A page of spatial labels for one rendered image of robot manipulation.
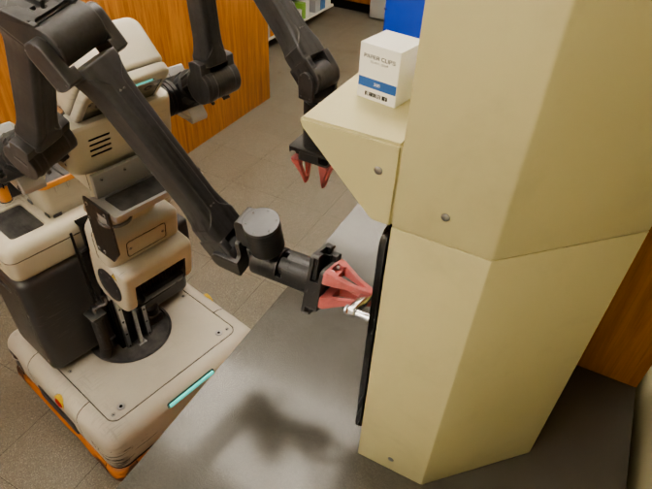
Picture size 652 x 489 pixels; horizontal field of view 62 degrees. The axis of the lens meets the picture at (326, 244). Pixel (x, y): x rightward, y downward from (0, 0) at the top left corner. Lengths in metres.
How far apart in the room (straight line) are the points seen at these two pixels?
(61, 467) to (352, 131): 1.78
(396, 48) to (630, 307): 0.65
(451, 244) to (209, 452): 0.56
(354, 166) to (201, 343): 1.46
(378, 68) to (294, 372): 0.62
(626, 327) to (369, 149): 0.67
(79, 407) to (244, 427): 1.01
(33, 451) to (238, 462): 1.36
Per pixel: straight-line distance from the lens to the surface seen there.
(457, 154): 0.52
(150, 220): 1.49
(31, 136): 1.07
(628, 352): 1.13
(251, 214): 0.82
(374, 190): 0.57
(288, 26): 1.09
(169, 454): 0.97
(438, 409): 0.77
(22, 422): 2.30
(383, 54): 0.59
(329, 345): 1.07
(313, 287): 0.82
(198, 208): 0.84
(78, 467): 2.13
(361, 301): 0.79
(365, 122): 0.57
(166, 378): 1.89
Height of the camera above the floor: 1.77
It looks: 40 degrees down
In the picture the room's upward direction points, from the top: 3 degrees clockwise
